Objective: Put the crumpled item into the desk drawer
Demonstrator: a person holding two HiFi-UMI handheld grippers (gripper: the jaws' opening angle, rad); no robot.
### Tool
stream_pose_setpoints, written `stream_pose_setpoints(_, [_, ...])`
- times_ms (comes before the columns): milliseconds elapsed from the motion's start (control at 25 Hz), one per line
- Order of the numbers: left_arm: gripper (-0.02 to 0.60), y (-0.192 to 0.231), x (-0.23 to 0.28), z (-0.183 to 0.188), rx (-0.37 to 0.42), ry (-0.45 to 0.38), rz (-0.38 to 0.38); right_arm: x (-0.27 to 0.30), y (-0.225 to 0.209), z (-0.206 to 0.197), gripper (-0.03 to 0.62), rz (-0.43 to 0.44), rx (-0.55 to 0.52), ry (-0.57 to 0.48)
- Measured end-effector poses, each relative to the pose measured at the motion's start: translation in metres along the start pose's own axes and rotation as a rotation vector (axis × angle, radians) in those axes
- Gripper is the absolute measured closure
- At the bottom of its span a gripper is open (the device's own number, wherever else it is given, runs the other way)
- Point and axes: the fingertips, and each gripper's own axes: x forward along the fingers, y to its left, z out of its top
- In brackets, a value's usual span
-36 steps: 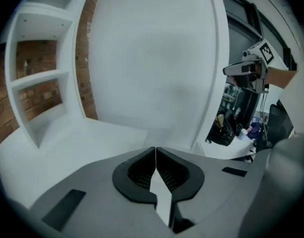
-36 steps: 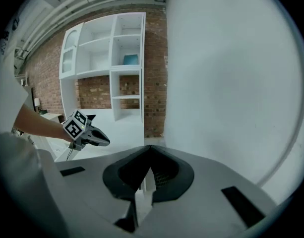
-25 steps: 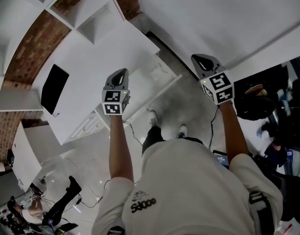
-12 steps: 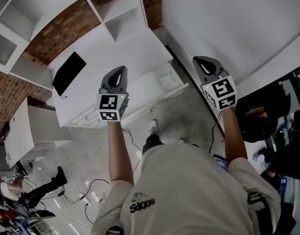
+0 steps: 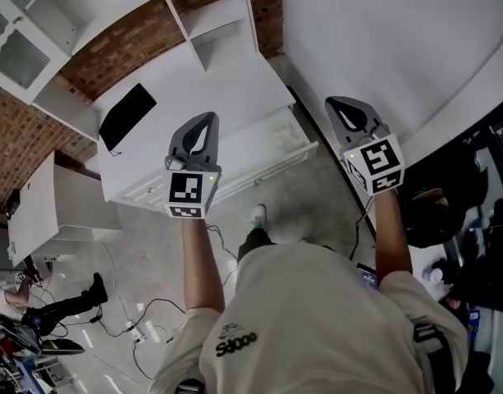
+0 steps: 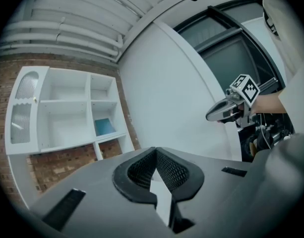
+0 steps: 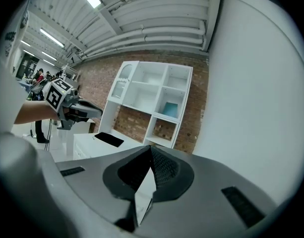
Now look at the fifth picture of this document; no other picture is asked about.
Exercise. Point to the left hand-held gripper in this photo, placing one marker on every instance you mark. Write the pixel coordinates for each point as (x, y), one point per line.
(185, 191)

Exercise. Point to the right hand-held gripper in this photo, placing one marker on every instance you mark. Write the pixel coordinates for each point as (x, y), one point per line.
(378, 162)

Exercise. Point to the white desk drawer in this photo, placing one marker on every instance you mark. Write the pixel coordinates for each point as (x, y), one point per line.
(255, 146)

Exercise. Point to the white item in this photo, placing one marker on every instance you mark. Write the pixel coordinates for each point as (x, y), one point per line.
(289, 133)

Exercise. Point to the person's left forearm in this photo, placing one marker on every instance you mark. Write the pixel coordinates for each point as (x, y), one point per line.
(202, 265)

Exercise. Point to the person's right forearm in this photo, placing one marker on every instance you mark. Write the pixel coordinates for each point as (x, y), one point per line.
(392, 240)

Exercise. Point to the white desk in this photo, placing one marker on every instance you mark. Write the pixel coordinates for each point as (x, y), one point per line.
(218, 93)

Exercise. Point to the large white table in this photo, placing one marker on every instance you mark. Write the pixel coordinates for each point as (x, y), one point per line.
(378, 35)

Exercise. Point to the person's white shoe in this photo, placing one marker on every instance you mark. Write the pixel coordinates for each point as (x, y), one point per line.
(258, 216)

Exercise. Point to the person's black trouser leg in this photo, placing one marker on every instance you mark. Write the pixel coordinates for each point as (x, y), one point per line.
(254, 242)

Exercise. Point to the black chair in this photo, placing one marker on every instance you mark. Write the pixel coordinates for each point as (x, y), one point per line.
(444, 203)

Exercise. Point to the white shelf unit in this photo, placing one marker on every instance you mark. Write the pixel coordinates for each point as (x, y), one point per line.
(111, 6)

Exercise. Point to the blue tablet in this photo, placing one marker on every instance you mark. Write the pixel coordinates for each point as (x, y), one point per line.
(367, 276)

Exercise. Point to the white side cabinet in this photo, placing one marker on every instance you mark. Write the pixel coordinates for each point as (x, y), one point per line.
(50, 212)

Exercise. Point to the white paper cup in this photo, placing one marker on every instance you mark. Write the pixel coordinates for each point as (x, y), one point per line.
(436, 275)

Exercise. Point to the small black device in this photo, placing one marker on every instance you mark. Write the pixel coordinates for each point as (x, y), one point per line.
(14, 203)

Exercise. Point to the white glass cabinet door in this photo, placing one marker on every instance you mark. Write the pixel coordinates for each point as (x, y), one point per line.
(21, 51)

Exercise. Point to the white power strip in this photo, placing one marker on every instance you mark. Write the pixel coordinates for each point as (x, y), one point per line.
(138, 331)

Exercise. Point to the person's white t-shirt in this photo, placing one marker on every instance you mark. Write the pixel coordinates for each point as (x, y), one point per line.
(316, 322)

